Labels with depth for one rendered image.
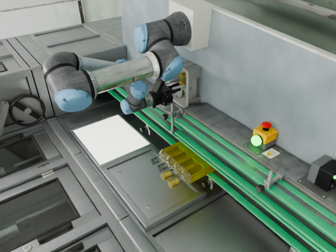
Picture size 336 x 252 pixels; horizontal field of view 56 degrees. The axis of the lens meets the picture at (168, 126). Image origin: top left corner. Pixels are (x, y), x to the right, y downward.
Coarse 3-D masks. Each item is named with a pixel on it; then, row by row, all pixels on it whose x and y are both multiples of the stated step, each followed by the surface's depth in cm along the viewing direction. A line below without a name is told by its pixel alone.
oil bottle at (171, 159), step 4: (184, 148) 152; (188, 148) 152; (176, 152) 149; (180, 152) 149; (184, 152) 149; (188, 152) 149; (192, 152) 150; (168, 156) 147; (172, 156) 147; (176, 156) 147; (180, 156) 147; (184, 156) 147; (168, 160) 146; (172, 160) 145; (176, 160) 145; (172, 164) 145
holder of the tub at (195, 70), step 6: (186, 60) 163; (186, 66) 157; (192, 66) 157; (198, 66) 157; (192, 72) 155; (198, 72) 157; (192, 78) 157; (198, 78) 159; (192, 84) 159; (198, 84) 161; (192, 90) 161; (198, 90) 163; (192, 96) 163; (198, 96) 165; (192, 102) 165; (198, 102) 167
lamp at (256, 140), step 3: (255, 135) 128; (258, 135) 128; (252, 138) 128; (255, 138) 127; (258, 138) 127; (261, 138) 127; (252, 141) 128; (255, 141) 127; (258, 141) 127; (261, 141) 127; (255, 144) 128; (258, 144) 127
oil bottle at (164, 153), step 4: (172, 144) 155; (176, 144) 155; (180, 144) 155; (164, 148) 153; (168, 148) 153; (172, 148) 152; (176, 148) 152; (180, 148) 153; (160, 152) 151; (164, 152) 150; (168, 152) 150; (172, 152) 150; (164, 156) 149; (164, 160) 150
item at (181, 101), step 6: (180, 72) 170; (186, 72) 153; (174, 78) 171; (186, 78) 155; (186, 84) 157; (186, 90) 158; (174, 96) 175; (180, 96) 174; (186, 96) 160; (180, 102) 169; (186, 102) 162
